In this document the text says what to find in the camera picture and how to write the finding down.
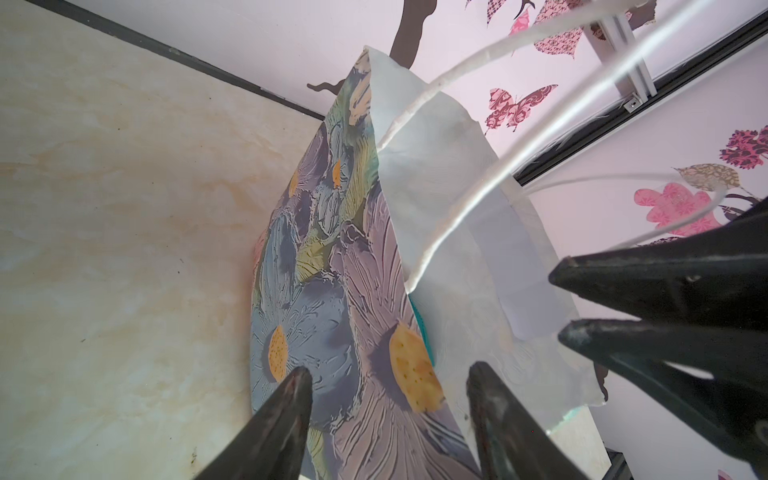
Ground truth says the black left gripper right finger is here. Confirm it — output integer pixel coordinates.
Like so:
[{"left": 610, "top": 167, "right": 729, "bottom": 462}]
[{"left": 466, "top": 361, "right": 587, "bottom": 480}]

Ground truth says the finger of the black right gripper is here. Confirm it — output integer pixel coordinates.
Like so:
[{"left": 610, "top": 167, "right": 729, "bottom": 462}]
[
  {"left": 549, "top": 201, "right": 767, "bottom": 330},
  {"left": 558, "top": 319, "right": 767, "bottom": 474}
]

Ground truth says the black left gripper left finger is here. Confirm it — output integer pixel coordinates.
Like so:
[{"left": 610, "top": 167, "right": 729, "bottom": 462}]
[{"left": 196, "top": 367, "right": 312, "bottom": 480}]

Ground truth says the teal Fox's candy packet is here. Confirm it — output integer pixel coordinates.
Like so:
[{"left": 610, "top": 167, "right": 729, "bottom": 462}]
[{"left": 408, "top": 296, "right": 435, "bottom": 365}]

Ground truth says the floral white paper bag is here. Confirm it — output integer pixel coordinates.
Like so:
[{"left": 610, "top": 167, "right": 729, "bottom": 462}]
[{"left": 248, "top": 0, "right": 730, "bottom": 480}]

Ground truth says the rear aluminium rail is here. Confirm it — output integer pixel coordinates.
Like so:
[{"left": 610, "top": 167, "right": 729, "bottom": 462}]
[{"left": 584, "top": 11, "right": 658, "bottom": 114}]

